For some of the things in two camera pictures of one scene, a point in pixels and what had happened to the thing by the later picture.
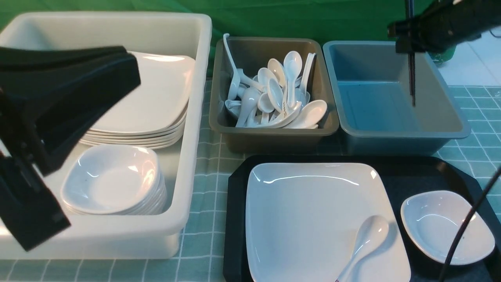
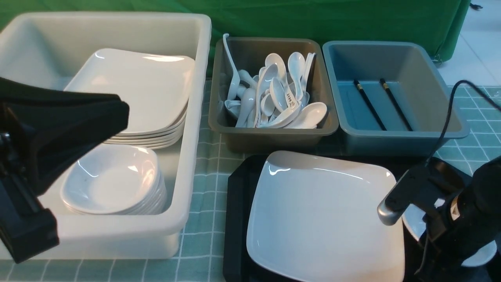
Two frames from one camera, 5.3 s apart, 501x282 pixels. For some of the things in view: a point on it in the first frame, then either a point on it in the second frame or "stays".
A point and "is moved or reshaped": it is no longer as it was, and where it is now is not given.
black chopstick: x=413 y=77 -> x=395 y=104
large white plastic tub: x=157 y=236 stays
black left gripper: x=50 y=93 -> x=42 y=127
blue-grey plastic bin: x=370 y=82 stays
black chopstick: x=409 y=60 -> x=369 y=104
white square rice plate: x=304 y=222 is moved or reshaped
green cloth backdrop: x=364 y=21 stays
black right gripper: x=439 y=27 -> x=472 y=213
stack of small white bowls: x=114 y=179 stays
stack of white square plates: x=154 y=115 stays
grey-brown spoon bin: x=252 y=54 stays
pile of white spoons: x=277 y=98 stays
